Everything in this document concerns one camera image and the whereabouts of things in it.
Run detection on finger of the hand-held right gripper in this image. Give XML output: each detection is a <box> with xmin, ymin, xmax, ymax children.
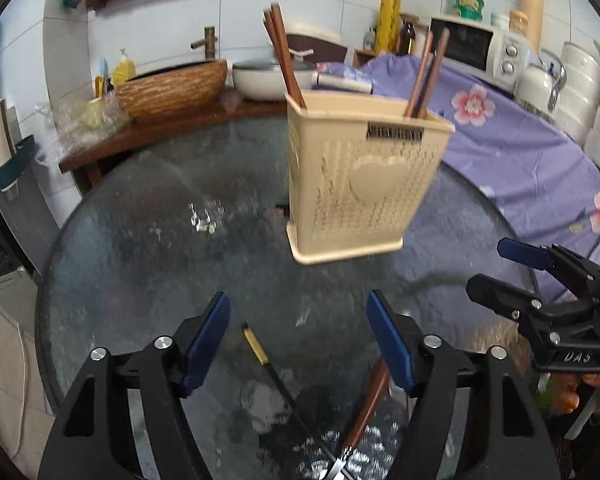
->
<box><xmin>496</xmin><ymin>237</ymin><xmax>600</xmax><ymax>291</ymax></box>
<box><xmin>466</xmin><ymin>273</ymin><xmax>562</xmax><ymax>342</ymax></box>

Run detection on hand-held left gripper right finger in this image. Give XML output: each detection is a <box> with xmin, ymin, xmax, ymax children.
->
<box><xmin>366</xmin><ymin>289</ymin><xmax>548</xmax><ymax>480</ymax></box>

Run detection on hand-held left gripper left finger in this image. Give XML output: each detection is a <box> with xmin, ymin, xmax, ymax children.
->
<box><xmin>37</xmin><ymin>291</ymin><xmax>232</xmax><ymax>480</ymax></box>

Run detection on wooden handled metal spoon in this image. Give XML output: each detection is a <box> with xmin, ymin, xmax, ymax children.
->
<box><xmin>327</xmin><ymin>357</ymin><xmax>392</xmax><ymax>480</ymax></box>

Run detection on black chopstick with gold tip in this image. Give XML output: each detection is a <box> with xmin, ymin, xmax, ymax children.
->
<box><xmin>241</xmin><ymin>322</ymin><xmax>353</xmax><ymax>480</ymax></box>

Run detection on beige perforated utensil holder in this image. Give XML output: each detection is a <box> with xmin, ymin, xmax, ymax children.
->
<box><xmin>285</xmin><ymin>89</ymin><xmax>456</xmax><ymax>267</ymax></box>

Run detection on purple floral cloth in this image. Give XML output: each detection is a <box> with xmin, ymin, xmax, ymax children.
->
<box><xmin>317</xmin><ymin>52</ymin><xmax>600</xmax><ymax>306</ymax></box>

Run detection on stacks of white bowls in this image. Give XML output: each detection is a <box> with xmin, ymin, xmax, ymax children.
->
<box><xmin>552</xmin><ymin>40</ymin><xmax>600</xmax><ymax>171</ymax></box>

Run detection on white kettle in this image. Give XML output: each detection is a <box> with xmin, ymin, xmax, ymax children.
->
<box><xmin>512</xmin><ymin>50</ymin><xmax>567</xmax><ymax>113</ymax></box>

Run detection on grey water dispenser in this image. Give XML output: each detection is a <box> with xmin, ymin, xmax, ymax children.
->
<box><xmin>0</xmin><ymin>160</ymin><xmax>46</xmax><ymax>411</ymax></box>

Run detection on beige hanging cloth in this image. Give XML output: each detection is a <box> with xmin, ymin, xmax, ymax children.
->
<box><xmin>0</xmin><ymin>290</ymin><xmax>56</xmax><ymax>466</ymax></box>

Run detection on dark wooden washstand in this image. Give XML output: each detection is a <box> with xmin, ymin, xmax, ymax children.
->
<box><xmin>59</xmin><ymin>97</ymin><xmax>291</xmax><ymax>196</ymax></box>

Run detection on white microwave oven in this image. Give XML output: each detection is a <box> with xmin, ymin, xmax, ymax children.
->
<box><xmin>430</xmin><ymin>14</ymin><xmax>531</xmax><ymax>92</ymax></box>

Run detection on brown glass bottle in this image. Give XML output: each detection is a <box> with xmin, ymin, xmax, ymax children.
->
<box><xmin>399</xmin><ymin>20</ymin><xmax>417</xmax><ymax>56</ymax></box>

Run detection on white printed roll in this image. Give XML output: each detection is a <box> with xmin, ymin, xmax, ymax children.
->
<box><xmin>312</xmin><ymin>72</ymin><xmax>375</xmax><ymax>95</ymax></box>

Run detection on green instant noodle cup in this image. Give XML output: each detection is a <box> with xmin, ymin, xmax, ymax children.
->
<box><xmin>452</xmin><ymin>0</ymin><xmax>485</xmax><ymax>22</ymax></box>

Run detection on tall beige cup stack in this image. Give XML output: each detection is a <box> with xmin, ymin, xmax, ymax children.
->
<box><xmin>520</xmin><ymin>0</ymin><xmax>545</xmax><ymax>53</ymax></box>

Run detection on woven pattern wash basin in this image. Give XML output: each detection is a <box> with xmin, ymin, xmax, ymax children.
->
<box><xmin>115</xmin><ymin>59</ymin><xmax>229</xmax><ymax>122</ymax></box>

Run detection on clear plastic bags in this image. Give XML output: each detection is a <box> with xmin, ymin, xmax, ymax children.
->
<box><xmin>35</xmin><ymin>90</ymin><xmax>131</xmax><ymax>146</ymax></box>

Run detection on teal cup holder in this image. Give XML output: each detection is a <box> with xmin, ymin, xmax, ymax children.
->
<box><xmin>0</xmin><ymin>135</ymin><xmax>38</xmax><ymax>192</ymax></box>

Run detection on white pot with lid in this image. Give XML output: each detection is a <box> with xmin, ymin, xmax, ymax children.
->
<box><xmin>231</xmin><ymin>58</ymin><xmax>317</xmax><ymax>102</ymax></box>

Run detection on yellow wrapped roll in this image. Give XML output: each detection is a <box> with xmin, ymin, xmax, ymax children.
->
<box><xmin>375</xmin><ymin>0</ymin><xmax>402</xmax><ymax>55</ymax></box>

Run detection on yellow soap dispenser bottle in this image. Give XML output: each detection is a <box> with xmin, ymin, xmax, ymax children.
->
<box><xmin>111</xmin><ymin>49</ymin><xmax>137</xmax><ymax>86</ymax></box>

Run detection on brown and white rice cooker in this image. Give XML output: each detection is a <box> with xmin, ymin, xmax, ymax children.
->
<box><xmin>282</xmin><ymin>21</ymin><xmax>350</xmax><ymax>66</ymax></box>

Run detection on bamboo style faucet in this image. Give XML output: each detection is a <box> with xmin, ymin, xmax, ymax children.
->
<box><xmin>190</xmin><ymin>26</ymin><xmax>217</xmax><ymax>61</ymax></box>

